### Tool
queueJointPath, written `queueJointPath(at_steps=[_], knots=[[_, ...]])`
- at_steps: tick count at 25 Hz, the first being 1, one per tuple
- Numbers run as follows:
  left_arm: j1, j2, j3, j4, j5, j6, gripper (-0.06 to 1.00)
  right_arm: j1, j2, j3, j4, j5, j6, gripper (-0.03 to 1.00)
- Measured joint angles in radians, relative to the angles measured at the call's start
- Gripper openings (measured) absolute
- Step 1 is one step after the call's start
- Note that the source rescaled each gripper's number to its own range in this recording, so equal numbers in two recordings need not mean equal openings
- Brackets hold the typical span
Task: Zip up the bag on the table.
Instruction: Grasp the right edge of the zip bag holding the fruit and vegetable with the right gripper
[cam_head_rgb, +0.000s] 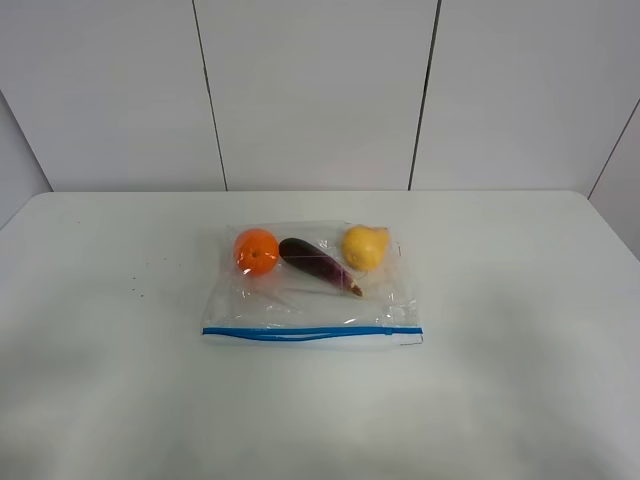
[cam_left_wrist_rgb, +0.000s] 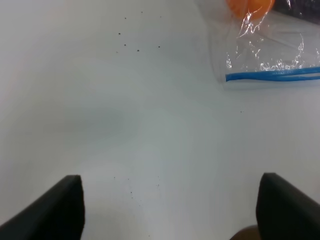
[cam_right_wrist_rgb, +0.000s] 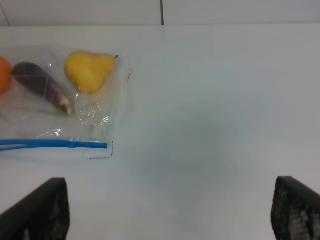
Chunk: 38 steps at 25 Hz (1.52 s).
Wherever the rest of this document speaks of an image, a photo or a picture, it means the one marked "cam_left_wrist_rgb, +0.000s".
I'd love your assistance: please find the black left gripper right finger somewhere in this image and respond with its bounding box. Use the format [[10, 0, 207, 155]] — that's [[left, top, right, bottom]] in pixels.
[[256, 173, 320, 240]]

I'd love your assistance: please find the orange fruit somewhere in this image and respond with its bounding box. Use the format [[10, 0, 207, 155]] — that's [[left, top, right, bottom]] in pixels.
[[225, 0, 275, 20]]

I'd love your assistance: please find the clear zip bag blue seal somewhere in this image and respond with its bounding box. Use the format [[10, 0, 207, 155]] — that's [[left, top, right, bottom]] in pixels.
[[196, 0, 320, 89]]

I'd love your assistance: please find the dark purple fruit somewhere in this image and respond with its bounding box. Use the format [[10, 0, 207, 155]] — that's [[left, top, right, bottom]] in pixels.
[[272, 0, 320, 25]]

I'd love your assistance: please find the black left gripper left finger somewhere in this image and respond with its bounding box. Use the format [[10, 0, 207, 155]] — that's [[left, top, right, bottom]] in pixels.
[[0, 175, 85, 240]]

